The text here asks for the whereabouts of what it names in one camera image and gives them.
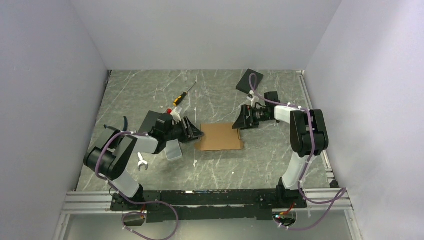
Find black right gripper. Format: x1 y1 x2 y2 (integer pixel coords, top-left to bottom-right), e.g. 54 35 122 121
232 105 272 130

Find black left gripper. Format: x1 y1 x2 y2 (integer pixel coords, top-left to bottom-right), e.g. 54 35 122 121
165 116 205 144

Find brown cardboard box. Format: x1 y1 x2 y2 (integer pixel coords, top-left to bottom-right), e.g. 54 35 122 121
194 123 244 151

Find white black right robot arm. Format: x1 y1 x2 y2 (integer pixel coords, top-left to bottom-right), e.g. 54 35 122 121
232 91 329 208

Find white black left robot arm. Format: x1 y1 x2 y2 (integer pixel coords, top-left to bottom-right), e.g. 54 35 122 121
83 111 205 210

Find black box far right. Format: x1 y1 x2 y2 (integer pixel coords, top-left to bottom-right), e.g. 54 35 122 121
235 68 264 94

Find black box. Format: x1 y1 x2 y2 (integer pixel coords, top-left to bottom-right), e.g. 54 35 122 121
235 68 264 94
138 110 163 133

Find black box near left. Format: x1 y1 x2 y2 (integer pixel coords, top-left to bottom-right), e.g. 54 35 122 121
138 110 163 133

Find white plastic case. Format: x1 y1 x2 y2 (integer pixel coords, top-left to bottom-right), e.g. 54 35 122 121
164 139 183 162

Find yellow black screwdriver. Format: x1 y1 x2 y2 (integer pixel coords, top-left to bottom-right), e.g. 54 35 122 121
172 80 198 107

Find silver wrench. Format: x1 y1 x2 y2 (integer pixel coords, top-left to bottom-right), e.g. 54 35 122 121
137 152 149 172

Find blue handled pliers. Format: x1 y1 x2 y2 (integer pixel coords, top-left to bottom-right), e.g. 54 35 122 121
103 116 131 134

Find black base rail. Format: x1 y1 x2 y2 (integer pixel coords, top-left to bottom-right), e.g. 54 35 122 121
110 186 307 223

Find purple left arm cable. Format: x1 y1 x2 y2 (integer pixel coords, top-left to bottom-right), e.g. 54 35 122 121
94 131 180 240

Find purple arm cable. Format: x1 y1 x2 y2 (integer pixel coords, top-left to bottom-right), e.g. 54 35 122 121
94 131 180 240
248 72 347 232

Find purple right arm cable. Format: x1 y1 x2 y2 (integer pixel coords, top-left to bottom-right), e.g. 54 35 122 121
248 72 347 232

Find aluminium frame rail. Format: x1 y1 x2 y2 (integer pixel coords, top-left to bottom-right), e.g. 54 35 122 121
52 191 112 240

